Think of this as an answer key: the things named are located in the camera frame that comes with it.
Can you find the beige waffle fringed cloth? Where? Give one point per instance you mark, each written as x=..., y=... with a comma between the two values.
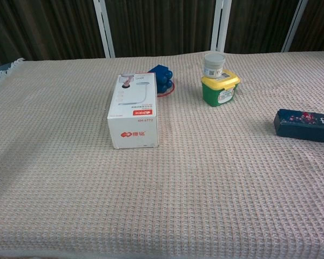
x=178, y=189

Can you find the white lamp carton box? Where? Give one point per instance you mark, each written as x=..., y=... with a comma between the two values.
x=135, y=126

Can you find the small white jar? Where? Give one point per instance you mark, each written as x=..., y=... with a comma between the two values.
x=213, y=64

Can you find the white partition frame post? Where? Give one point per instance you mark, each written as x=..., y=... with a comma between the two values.
x=294, y=27
x=221, y=27
x=104, y=29

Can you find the blue plastic toy block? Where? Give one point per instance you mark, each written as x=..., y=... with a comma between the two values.
x=163, y=76

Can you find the green tub yellow lid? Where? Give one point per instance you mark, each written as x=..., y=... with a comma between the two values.
x=213, y=94

